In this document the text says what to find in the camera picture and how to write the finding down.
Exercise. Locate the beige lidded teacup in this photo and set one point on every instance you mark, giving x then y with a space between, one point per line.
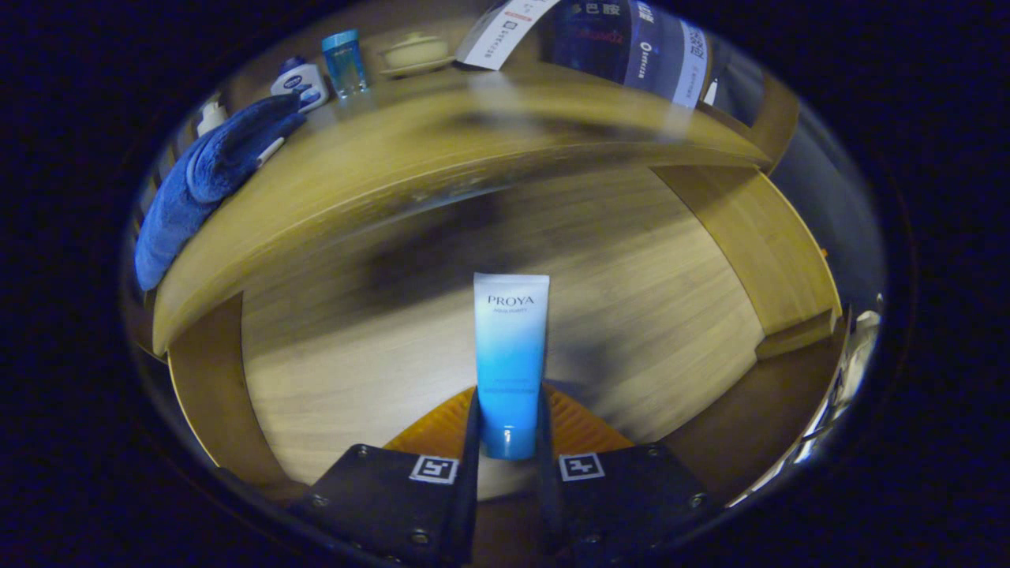
414 54

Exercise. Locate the wooden cabinet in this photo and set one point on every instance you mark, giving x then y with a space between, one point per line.
777 118

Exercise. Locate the blue cosmetic tube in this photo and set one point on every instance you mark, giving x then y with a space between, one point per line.
509 347

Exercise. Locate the white lotion bottle blue cap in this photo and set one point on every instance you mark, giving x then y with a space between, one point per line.
300 83

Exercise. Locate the dark blue book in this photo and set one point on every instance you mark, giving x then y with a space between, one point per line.
592 39

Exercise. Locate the light purple book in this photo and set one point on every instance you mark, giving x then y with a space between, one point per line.
678 55

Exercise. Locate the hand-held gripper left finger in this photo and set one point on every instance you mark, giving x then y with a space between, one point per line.
394 505

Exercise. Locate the white pump bottle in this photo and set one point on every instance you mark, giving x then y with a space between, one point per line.
211 118

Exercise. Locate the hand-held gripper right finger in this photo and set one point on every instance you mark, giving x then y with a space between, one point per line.
623 505

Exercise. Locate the wooden countertop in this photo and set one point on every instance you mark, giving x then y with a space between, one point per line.
355 181

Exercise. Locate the white book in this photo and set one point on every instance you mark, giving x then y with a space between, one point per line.
505 31

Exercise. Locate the clear blue bottle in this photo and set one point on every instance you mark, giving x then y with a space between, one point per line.
346 67

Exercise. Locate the wooden drawer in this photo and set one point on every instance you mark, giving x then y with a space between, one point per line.
631 315

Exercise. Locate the blue rolled towel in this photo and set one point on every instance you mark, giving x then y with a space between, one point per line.
205 173

